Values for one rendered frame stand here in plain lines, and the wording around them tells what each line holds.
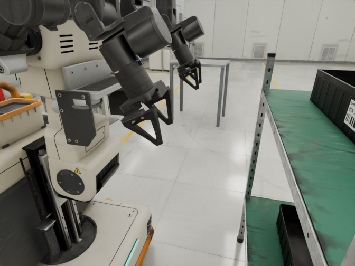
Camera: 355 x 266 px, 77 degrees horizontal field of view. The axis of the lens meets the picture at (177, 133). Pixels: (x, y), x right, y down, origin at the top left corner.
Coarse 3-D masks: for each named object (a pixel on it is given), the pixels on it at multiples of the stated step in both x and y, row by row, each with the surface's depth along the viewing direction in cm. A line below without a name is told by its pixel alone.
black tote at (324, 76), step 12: (324, 72) 72; (336, 72) 77; (348, 72) 76; (324, 84) 71; (336, 84) 63; (348, 84) 57; (312, 96) 81; (324, 96) 70; (336, 96) 63; (348, 96) 56; (324, 108) 69; (336, 108) 62; (348, 108) 55; (336, 120) 61; (348, 120) 55; (348, 132) 54
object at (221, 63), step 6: (174, 60) 300; (204, 60) 300; (210, 60) 300; (216, 60) 300; (222, 60) 300; (228, 60) 300; (216, 66) 267; (222, 66) 265; (228, 66) 302; (222, 72) 267; (228, 72) 305; (222, 78) 270; (180, 84) 336; (222, 84) 273; (180, 90) 339; (222, 90) 279; (180, 96) 343; (180, 102) 347; (180, 108) 351; (222, 108) 328; (222, 114) 331; (216, 126) 298
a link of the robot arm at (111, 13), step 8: (72, 0) 36; (80, 0) 36; (88, 0) 36; (96, 0) 36; (104, 0) 36; (112, 0) 40; (72, 8) 37; (96, 8) 36; (104, 8) 37; (112, 8) 39; (72, 16) 38; (104, 16) 37; (112, 16) 39; (120, 16) 42; (104, 24) 38
